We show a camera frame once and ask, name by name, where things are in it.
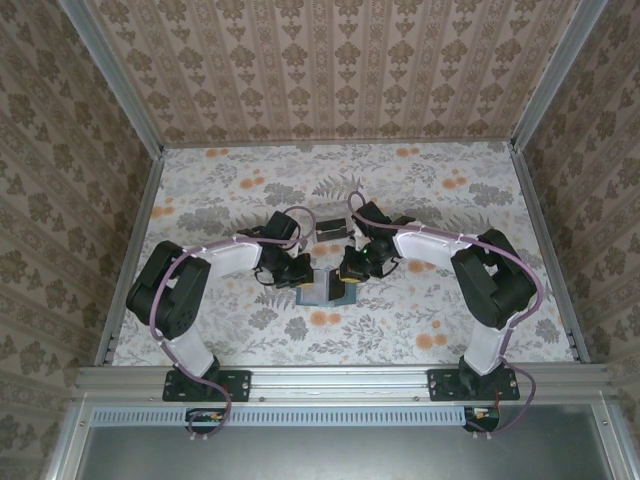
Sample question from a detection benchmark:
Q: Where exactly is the teal leather card holder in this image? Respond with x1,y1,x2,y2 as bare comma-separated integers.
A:
295,267,358,308

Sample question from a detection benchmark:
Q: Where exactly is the floral patterned table cover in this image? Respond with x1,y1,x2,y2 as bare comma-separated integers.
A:
107,142,576,366

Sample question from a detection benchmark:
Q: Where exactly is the black wiring connector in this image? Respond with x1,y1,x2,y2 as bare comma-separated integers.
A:
185,407,226,434
463,405,502,432

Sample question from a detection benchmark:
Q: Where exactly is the grey metal panel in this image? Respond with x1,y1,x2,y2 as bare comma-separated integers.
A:
74,404,619,480

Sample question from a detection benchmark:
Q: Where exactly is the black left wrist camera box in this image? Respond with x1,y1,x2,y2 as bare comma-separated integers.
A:
263,211,301,242

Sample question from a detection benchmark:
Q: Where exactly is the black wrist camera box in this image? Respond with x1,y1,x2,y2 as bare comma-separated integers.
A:
263,211,301,242
355,199,392,236

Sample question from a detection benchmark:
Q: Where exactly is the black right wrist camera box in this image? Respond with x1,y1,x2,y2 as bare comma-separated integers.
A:
355,199,392,236

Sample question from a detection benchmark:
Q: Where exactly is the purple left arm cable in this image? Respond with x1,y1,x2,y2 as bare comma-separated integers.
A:
149,204,319,444

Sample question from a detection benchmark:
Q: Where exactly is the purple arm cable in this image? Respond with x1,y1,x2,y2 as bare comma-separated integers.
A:
149,204,319,444
347,189,547,441

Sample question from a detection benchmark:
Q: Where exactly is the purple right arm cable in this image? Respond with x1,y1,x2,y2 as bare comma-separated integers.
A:
347,189,547,441

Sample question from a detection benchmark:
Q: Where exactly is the aluminium front frame rail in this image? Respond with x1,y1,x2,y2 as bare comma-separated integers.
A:
74,364,614,401

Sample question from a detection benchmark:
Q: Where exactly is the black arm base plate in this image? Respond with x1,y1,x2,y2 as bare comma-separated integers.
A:
162,368,251,403
428,368,521,403

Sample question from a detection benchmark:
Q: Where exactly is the grey slotted cable duct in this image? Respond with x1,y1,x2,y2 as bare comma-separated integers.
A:
92,405,466,427

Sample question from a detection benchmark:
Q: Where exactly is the aluminium side rail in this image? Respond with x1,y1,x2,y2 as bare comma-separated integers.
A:
509,142,587,364
94,147,165,366

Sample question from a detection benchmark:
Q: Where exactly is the aluminium corner post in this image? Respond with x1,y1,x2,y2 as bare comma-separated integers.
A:
509,0,601,151
59,0,166,154

